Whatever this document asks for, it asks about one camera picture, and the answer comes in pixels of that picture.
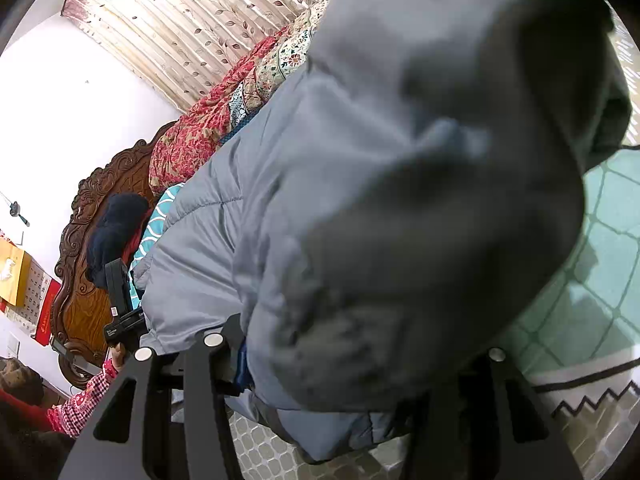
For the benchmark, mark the white wall socket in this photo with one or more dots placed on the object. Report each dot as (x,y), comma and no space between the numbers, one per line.
(11,347)

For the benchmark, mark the red cloth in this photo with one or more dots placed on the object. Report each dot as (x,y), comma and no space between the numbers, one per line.
(134,245)

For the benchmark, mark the grey puffer jacket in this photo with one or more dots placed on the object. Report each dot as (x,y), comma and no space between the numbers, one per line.
(375,185)

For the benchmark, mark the person's clothed body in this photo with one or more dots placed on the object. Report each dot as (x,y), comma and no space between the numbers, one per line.
(20,410)

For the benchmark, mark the yellow paper bag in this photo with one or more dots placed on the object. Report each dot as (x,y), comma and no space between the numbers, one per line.
(12,270)

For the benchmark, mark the carved wooden headboard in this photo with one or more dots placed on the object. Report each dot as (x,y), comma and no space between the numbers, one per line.
(80,305)

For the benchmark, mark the teal circle pattern pillow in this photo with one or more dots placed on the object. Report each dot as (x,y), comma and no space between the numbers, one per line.
(155,220)

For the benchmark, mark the navy blue cloth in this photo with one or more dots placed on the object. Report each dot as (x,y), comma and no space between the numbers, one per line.
(115,230)

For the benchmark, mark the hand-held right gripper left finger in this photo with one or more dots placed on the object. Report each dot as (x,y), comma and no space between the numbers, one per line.
(205,385)

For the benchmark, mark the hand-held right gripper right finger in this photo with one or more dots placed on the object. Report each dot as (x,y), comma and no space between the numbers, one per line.
(480,410)

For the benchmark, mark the person's left forearm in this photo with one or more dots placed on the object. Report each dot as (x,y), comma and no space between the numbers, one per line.
(80,405)

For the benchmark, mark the black wall hook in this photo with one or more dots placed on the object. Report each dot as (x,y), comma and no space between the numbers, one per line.
(17,210)

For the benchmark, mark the leaf print striped curtain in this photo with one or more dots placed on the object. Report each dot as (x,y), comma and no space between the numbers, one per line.
(200,25)

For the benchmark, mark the person's left hand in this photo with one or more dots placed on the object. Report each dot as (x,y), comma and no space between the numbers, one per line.
(117,355)

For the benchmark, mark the red floral patchwork quilt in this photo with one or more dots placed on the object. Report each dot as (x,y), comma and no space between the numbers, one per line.
(200,125)

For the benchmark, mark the wall calendar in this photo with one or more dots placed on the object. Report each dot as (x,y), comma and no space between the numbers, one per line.
(35,290)

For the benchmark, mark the patterned teal beige bed sheet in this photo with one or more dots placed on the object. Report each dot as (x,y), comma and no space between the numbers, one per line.
(600,260)

